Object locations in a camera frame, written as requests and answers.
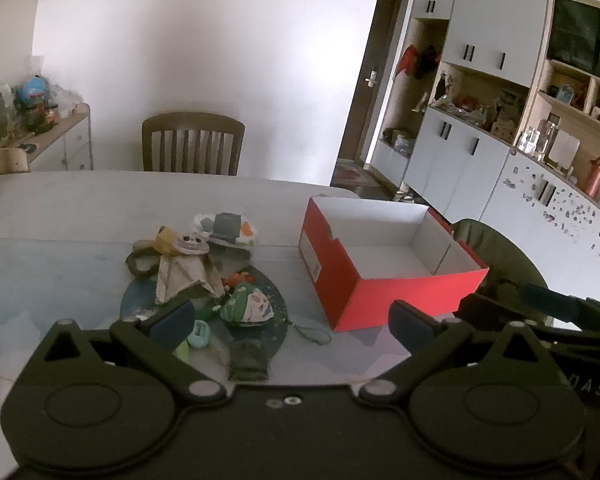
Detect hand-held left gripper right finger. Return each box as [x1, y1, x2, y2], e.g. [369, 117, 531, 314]
[357, 300, 563, 404]

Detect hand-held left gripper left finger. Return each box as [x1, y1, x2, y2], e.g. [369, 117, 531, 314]
[42, 300, 228, 404]

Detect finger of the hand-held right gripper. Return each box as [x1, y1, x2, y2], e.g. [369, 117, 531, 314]
[455, 292, 556, 335]
[520, 284, 600, 332]

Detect teal small device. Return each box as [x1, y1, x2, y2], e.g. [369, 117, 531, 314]
[187, 321, 212, 349]

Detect red cardboard box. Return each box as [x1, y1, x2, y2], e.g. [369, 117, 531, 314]
[298, 196, 489, 332]

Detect beige cloth ghost doll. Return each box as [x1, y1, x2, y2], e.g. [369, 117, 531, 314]
[155, 232, 226, 306]

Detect dark brown plush ring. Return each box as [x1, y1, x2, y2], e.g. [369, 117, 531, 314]
[126, 249, 161, 277]

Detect green leaf print pouch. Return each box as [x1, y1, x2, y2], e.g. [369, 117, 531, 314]
[219, 282, 276, 327]

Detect yellow small carton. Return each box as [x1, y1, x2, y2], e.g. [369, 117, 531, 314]
[152, 226, 182, 257]

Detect camouflage pouch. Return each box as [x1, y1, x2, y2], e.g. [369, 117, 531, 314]
[226, 342, 271, 382]

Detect tissue packet with grey print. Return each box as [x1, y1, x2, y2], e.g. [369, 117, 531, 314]
[190, 212, 258, 249]

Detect dark round placemat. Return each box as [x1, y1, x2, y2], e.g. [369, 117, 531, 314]
[120, 265, 293, 367]

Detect green jacket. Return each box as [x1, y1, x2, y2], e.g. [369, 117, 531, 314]
[450, 218, 548, 311]

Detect red water bottle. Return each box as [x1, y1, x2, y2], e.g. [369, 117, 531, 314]
[582, 156, 600, 198]

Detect white board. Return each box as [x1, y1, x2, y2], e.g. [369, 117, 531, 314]
[547, 130, 581, 167]

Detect patterned floor rug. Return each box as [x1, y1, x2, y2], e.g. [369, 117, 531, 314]
[330, 162, 382, 189]

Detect brown wooden chair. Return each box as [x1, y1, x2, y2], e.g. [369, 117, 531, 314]
[141, 112, 246, 177]

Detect white sideboard cabinet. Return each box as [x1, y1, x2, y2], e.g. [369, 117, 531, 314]
[27, 103, 93, 172]

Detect beige cardboard box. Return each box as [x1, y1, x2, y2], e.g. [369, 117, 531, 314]
[0, 142, 31, 176]

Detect red and black bag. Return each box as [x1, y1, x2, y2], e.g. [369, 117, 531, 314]
[397, 45, 441, 81]

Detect dark green storage boxes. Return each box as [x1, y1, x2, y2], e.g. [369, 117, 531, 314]
[550, 0, 600, 87]

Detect blue round toy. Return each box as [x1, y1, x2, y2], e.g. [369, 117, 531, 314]
[15, 76, 51, 111]

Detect brown wooden door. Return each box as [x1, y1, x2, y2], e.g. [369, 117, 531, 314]
[337, 0, 412, 162]

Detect dark wrist strap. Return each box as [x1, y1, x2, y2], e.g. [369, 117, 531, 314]
[289, 321, 333, 346]

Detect white wall cabinet unit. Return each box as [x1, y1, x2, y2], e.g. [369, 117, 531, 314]
[370, 0, 600, 281]

